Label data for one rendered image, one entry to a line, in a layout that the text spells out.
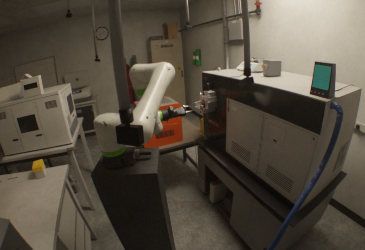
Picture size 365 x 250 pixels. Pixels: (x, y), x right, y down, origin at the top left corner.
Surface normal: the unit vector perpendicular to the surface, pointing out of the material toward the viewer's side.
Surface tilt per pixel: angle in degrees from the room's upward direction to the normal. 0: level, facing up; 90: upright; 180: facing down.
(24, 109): 90
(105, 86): 90
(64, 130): 90
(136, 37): 90
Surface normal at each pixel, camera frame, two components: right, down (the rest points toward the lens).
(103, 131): -0.27, 0.29
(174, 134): 0.38, 0.28
